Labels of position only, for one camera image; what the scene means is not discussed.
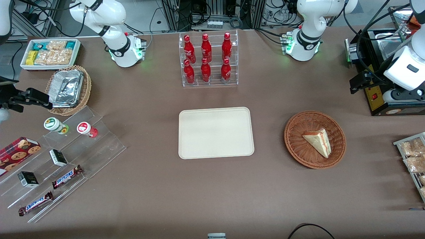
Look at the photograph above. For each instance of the triangular sandwich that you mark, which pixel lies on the triangular sandwich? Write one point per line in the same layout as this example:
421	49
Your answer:
318	141

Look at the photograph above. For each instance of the grey box at table edge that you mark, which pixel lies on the grey box at table edge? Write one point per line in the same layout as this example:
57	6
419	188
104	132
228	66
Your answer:
216	236

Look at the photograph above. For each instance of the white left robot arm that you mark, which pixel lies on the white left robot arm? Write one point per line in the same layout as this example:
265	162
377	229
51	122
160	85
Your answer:
310	20

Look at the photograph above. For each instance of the red lid cup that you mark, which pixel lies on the red lid cup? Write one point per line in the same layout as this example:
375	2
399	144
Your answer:
84	127

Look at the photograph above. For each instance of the red cola bottle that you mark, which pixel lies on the red cola bottle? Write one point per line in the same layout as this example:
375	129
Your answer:
206	71
226	71
206	49
226	48
189	49
189	73

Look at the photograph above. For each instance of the green lid cup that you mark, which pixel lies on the green lid cup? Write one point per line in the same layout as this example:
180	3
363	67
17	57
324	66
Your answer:
53	123

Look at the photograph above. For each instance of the metal equipment rack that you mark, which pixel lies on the metal equipment rack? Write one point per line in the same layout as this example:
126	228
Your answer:
215	6

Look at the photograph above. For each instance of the yellow snack pack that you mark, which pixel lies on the yellow snack pack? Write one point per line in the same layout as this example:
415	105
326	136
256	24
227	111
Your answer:
31	58

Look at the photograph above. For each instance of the small clear bag of snacks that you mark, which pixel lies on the small clear bag of snacks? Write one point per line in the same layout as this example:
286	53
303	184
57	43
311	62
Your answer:
56	45

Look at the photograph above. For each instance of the red tartan cookie box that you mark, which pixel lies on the red tartan cookie box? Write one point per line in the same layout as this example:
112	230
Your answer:
16	154

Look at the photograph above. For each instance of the cream plastic tray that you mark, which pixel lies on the cream plastic tray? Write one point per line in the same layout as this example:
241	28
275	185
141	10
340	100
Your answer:
199	146

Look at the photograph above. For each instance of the snickers bar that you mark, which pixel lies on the snickers bar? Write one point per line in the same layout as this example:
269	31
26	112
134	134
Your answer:
66	177
36	203

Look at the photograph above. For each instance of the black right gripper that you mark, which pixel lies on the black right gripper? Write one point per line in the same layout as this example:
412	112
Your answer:
7	98

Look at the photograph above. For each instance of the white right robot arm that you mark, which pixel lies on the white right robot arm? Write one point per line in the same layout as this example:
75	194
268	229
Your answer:
116	20

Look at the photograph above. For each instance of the large clear bag of snacks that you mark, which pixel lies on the large clear bag of snacks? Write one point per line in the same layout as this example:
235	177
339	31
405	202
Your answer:
54	57

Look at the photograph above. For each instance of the steel warmer pan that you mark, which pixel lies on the steel warmer pan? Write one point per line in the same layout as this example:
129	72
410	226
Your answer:
391	43

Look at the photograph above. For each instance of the teal snack pack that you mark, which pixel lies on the teal snack pack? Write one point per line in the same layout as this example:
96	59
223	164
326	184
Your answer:
39	45
70	44

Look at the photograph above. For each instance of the bagged pastry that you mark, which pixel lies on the bagged pastry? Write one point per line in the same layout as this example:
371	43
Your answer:
422	180
423	192
413	147
416	164

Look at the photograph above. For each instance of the red sausage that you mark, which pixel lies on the red sausage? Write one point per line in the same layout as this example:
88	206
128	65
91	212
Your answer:
414	25

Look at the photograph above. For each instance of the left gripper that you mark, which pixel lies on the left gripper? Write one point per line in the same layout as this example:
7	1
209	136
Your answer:
374	79

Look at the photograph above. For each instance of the white power strip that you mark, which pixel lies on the white power strip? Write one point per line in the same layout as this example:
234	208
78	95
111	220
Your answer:
214	24

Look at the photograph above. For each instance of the white plastic bin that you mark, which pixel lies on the white plastic bin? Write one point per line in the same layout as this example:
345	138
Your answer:
49	67

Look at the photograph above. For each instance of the clear acrylic bottle rack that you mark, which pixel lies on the clear acrylic bottle rack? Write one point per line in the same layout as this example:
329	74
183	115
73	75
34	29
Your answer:
197	83

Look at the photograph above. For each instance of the black food warmer machine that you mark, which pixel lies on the black food warmer machine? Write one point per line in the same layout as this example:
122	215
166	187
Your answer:
373	103

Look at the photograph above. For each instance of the light wicker basket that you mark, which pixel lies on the light wicker basket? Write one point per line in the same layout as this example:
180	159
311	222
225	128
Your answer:
87	89

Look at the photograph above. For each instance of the brown wicker basket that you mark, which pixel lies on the brown wicker basket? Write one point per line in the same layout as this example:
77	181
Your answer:
298	146

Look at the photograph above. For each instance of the aluminium foil containers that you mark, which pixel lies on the aluminium foil containers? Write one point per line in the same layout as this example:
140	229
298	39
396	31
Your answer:
64	88

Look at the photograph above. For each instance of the small black box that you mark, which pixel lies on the small black box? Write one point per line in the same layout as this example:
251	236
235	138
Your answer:
58	157
28	179

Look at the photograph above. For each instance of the clear acrylic stepped stand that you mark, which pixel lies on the clear acrylic stepped stand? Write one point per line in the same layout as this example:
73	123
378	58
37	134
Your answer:
106	146

